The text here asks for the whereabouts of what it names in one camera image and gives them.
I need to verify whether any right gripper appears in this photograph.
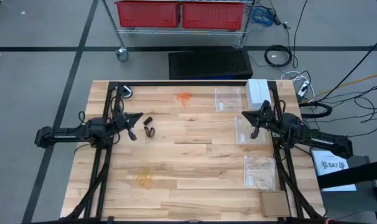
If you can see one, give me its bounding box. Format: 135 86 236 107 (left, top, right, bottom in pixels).
241 100 275 140

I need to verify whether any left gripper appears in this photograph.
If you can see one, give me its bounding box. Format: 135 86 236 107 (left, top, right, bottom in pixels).
113 112 144 142

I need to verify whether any clear plastic zip bag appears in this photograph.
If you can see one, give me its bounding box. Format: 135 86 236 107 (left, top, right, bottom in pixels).
234 116 267 146
215 86 243 113
243 154 277 191

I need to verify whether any yellow rubber bands pile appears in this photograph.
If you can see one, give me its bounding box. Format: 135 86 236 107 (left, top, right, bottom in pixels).
134 167 154 190

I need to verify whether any orange rubber bands pile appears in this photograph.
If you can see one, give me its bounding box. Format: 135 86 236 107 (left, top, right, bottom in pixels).
175 91 193 108

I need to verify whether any white cardboard box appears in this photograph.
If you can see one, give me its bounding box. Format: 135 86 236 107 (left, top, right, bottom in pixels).
244 78 272 111

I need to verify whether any white power strip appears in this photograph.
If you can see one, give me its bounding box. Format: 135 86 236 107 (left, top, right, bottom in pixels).
297 80 310 97

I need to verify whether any grey cart caster wheel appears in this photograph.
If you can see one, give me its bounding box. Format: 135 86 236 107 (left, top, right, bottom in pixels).
116 47 129 62

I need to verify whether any black floor mat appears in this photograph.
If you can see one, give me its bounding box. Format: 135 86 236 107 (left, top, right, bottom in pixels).
168 49 254 80

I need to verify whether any small brown cardboard box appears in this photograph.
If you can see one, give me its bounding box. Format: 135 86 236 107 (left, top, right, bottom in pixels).
258 190 291 218

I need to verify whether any white printed booklet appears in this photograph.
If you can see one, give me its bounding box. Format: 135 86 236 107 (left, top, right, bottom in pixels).
311 150 357 192

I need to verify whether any black power adapter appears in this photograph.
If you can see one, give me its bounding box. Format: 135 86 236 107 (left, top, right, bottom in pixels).
269 7 291 30

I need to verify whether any red plastic bin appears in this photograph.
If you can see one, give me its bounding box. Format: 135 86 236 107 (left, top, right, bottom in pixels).
181 2 245 31
114 1 180 28

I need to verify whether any black beam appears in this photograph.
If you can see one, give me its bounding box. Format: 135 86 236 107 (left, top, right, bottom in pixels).
317 158 377 190

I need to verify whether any grey side cart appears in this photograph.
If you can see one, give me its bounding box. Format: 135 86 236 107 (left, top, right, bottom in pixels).
319 154 377 224

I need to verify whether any white cable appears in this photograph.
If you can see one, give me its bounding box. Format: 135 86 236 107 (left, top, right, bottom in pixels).
281 70 316 99

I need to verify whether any coiled black cable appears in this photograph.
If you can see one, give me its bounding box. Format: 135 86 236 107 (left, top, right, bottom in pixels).
264 44 294 68

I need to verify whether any thick black cable loop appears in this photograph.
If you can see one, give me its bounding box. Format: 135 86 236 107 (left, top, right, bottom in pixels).
299 101 333 119

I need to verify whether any long black cable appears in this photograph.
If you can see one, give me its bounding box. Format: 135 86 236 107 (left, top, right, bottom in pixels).
292 0 309 69
315 40 377 103

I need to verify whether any chrome wire shelving cart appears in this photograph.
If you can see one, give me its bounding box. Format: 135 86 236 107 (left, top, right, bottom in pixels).
101 0 257 50

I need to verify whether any coiled blue cable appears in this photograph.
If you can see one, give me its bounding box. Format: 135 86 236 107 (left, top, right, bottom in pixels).
250 6 276 27

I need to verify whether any yellow cable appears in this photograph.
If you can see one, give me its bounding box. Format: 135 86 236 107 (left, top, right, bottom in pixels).
303 70 377 103

